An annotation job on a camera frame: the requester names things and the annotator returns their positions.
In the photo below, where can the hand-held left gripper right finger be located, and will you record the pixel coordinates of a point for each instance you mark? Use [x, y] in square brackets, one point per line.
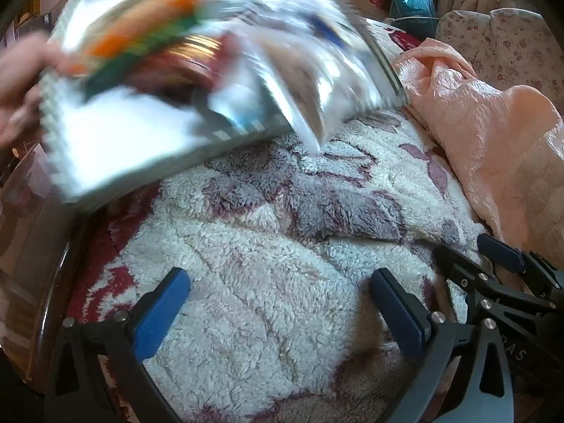
[396, 308]

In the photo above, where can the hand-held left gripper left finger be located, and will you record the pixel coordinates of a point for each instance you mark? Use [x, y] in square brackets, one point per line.
[161, 308]

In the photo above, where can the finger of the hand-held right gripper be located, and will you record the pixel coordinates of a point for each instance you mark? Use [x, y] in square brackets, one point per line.
[502, 255]
[467, 277]

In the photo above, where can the striped white box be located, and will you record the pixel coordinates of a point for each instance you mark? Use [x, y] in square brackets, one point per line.
[132, 141]

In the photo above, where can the floral fleece blanket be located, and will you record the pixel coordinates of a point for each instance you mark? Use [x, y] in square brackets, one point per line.
[264, 273]

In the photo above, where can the pink quilt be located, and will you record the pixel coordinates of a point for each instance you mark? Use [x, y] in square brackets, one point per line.
[484, 141]

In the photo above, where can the floral sofa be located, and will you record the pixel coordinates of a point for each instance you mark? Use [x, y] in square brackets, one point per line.
[506, 48]

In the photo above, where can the teal bag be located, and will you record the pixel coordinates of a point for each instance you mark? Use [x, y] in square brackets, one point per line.
[414, 6]

